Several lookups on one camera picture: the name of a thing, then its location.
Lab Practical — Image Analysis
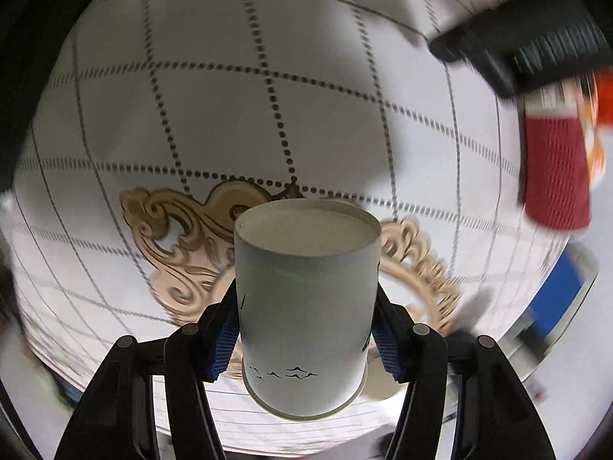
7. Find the white paper cup printed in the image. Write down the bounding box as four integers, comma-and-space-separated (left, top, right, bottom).
234, 198, 382, 421

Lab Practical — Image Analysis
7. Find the orange white paper cup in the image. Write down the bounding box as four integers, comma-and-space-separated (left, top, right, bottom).
577, 67, 612, 188

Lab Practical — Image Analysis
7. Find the white paper cup lying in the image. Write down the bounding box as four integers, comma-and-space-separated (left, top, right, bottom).
361, 347, 406, 402

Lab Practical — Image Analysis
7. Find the red ribbed paper cup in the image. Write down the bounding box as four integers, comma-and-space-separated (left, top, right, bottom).
524, 109, 591, 233

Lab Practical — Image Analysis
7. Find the blue folded mat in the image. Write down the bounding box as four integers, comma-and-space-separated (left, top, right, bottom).
528, 250, 583, 337

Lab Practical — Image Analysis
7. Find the patterned white tablecloth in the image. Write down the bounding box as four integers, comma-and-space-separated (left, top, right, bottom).
0, 0, 576, 456

